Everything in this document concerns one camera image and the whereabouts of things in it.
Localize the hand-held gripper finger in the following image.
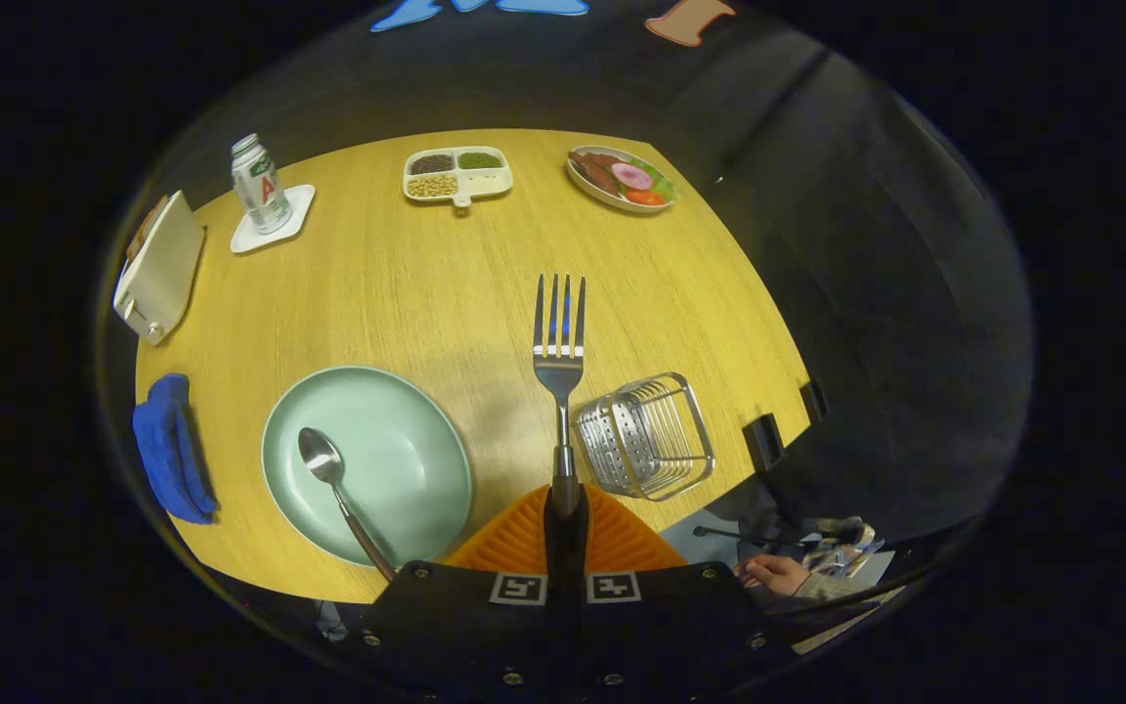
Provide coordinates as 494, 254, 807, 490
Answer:
568, 484, 799, 690
353, 484, 569, 690

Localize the metal fork with brown handle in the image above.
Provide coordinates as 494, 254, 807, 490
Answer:
532, 273, 588, 517

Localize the metal spoon with brown handle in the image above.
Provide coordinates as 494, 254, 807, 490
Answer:
298, 426, 398, 583

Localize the pale green round plate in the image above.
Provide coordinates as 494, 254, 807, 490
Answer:
262, 366, 474, 570

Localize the white divided bean tray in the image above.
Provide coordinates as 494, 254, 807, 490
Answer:
403, 146, 514, 209

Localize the white plate of food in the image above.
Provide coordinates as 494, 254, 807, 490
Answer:
565, 146, 678, 214

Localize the blue folded cloth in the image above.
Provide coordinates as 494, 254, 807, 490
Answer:
131, 373, 220, 526

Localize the white square coaster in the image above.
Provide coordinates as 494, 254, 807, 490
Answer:
230, 184, 317, 255

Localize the clear plastic water bottle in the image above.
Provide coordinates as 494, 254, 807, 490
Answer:
231, 134, 292, 236

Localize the white toaster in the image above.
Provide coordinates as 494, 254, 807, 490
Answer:
113, 191, 207, 346

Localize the brown toast slice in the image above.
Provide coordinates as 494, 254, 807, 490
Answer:
128, 196, 170, 260

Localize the silver wire cutlery rack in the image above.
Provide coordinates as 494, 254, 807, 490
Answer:
573, 372, 715, 503

